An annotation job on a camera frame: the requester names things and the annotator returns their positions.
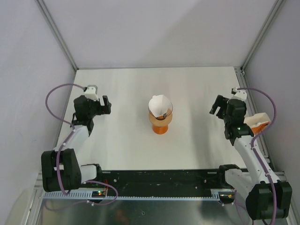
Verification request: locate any white paper coffee filter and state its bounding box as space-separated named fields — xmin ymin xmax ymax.
xmin=148 ymin=95 xmax=173 ymax=118

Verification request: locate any orange glass flask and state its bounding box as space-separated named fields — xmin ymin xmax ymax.
xmin=152 ymin=125 xmax=168 ymax=135

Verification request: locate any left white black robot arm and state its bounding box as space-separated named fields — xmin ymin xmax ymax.
xmin=41 ymin=95 xmax=112 ymax=192

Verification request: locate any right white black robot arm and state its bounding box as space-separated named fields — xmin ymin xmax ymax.
xmin=210 ymin=92 xmax=292 ymax=222

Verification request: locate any white orange box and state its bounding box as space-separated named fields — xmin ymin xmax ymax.
xmin=244 ymin=112 xmax=271 ymax=135

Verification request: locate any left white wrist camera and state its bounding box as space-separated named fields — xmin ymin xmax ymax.
xmin=84 ymin=85 xmax=99 ymax=101

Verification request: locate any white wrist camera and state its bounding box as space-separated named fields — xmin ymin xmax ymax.
xmin=231 ymin=87 xmax=247 ymax=102
xmin=84 ymin=85 xmax=99 ymax=101

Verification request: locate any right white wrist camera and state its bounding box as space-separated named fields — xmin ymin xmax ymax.
xmin=231 ymin=87 xmax=247 ymax=102

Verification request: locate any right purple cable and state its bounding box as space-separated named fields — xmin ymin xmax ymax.
xmin=234 ymin=87 xmax=279 ymax=225

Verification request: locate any purple cable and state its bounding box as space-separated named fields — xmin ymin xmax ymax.
xmin=234 ymin=87 xmax=279 ymax=225
xmin=44 ymin=83 xmax=119 ymax=211

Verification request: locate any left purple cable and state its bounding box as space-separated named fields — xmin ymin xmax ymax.
xmin=44 ymin=83 xmax=119 ymax=211

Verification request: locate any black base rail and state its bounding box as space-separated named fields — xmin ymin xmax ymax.
xmin=94 ymin=169 xmax=233 ymax=197

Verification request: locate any grey slotted cable duct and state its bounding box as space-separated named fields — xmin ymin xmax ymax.
xmin=42 ymin=190 xmax=220 ymax=201

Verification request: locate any right aluminium frame post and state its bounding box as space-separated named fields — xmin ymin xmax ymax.
xmin=240 ymin=0 xmax=286 ymax=70

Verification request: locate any aluminium frame post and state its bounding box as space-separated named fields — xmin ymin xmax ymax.
xmin=35 ymin=0 xmax=78 ymax=72
xmin=240 ymin=0 xmax=286 ymax=70

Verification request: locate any left aluminium frame post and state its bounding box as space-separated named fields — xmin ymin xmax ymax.
xmin=35 ymin=0 xmax=78 ymax=72

